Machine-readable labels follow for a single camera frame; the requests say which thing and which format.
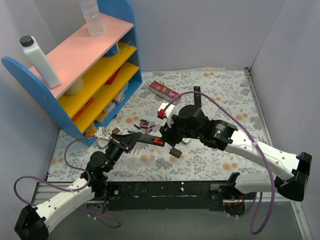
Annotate pile of small batteries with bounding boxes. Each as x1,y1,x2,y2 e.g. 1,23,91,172
133,118,156,135

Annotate black battery cover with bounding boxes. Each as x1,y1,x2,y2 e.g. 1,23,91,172
169,147,182,159

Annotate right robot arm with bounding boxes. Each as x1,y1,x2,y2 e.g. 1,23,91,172
158,103,312,202

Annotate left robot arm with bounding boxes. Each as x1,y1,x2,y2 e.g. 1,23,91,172
14,132,142,240

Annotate small white display remote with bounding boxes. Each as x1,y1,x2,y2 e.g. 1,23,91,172
97,126,123,148

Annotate white ac remote lower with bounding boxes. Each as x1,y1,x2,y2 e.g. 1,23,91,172
182,138,191,144

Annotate black tv remote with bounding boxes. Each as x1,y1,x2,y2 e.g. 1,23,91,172
193,86,202,108

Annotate white packets on shelf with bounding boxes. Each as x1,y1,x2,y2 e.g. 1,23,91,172
96,90,125,123

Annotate floral table mat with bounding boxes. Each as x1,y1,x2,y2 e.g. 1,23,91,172
47,69,270,182

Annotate red toothpaste box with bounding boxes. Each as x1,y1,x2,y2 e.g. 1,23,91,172
148,81,179,102

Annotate orange box on shelf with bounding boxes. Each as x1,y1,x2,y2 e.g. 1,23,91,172
72,97,95,122

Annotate beige cylinder on shelf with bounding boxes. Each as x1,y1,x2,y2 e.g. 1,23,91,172
64,77,84,97

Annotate blue pink yellow shelf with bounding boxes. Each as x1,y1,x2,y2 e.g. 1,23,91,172
1,0,142,139

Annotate blue white can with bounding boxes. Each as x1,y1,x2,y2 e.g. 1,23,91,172
103,43,119,58

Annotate white bottle black cap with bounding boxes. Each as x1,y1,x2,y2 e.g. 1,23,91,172
19,35,62,89

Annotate clear plastic water bottle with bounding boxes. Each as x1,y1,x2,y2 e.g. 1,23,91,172
78,0,104,37

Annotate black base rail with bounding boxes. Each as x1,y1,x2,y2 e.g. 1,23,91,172
92,180,255,215

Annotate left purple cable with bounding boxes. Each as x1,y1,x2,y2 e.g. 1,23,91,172
12,132,122,229

